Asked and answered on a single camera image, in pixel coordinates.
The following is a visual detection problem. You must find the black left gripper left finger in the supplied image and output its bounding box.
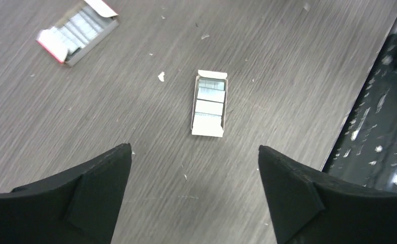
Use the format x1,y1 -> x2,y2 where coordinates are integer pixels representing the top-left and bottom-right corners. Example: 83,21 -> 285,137
0,143 -> 132,243

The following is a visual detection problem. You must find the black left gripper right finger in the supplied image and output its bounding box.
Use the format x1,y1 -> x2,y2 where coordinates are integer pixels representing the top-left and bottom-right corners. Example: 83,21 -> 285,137
258,145 -> 397,243

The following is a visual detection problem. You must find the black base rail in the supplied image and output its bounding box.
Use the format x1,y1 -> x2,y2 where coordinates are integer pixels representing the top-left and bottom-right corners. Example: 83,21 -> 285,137
323,34 -> 397,193

